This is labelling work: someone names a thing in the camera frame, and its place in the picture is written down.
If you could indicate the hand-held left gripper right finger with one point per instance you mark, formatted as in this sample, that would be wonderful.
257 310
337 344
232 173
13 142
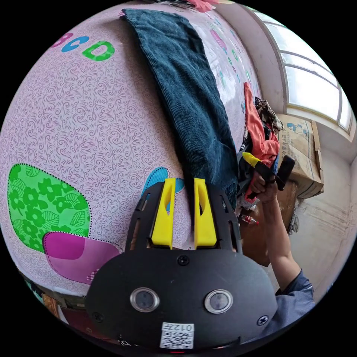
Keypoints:
205 231

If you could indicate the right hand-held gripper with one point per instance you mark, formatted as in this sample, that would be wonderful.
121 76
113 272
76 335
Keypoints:
265 171

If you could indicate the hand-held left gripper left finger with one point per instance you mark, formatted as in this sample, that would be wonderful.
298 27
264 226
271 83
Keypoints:
163 223

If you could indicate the person's right forearm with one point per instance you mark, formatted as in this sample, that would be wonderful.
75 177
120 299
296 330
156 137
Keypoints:
279 240

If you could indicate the person's right hand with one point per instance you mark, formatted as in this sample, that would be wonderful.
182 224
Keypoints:
266 191

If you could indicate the pile of clothes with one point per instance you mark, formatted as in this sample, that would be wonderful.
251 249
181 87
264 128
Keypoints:
199 4
260 134

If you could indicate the clear plastic bottle red label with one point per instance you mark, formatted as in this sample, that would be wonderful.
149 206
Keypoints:
248 219

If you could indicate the cardboard carton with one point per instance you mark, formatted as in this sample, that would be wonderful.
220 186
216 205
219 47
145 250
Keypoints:
302 156

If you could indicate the window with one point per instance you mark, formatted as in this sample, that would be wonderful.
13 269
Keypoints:
309 75

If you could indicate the bed with pink printed sheet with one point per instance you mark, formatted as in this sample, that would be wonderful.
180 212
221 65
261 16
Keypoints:
92 125

